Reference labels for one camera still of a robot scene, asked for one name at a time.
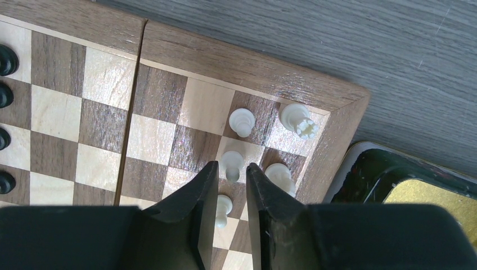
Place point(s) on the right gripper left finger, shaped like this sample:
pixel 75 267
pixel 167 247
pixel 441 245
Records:
pixel 175 233

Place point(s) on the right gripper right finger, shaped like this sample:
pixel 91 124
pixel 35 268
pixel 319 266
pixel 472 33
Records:
pixel 287 234

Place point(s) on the white chess pawn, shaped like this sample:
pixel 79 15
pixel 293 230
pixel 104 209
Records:
pixel 233 162
pixel 224 207
pixel 242 121

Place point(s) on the white chess piece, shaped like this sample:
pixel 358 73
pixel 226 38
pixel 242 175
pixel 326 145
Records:
pixel 296 117
pixel 280 175

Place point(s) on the wooden chess board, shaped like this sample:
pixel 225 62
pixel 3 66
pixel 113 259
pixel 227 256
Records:
pixel 112 109

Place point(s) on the gold tin tray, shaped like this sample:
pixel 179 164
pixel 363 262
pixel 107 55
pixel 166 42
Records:
pixel 372 173

